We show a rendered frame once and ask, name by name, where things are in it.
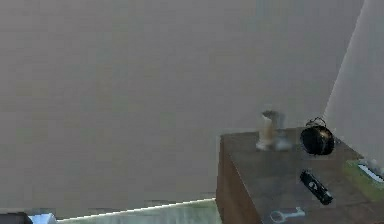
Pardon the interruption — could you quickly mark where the dark brown wooden side table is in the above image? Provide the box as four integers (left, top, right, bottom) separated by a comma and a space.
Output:
215, 127, 384, 224

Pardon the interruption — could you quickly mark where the pale green bed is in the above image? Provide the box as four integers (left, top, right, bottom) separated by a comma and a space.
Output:
56, 197, 222, 224

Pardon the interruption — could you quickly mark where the black round alarm clock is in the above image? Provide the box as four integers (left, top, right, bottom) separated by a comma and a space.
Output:
299, 116, 335, 156

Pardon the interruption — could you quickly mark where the silver key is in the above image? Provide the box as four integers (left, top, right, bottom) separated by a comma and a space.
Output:
269, 206, 306, 224

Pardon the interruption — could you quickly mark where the black remote control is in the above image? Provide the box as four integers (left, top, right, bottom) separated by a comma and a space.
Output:
299, 169, 334, 206

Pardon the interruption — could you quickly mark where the pale blue pillow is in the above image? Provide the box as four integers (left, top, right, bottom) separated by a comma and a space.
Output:
28, 213, 58, 224

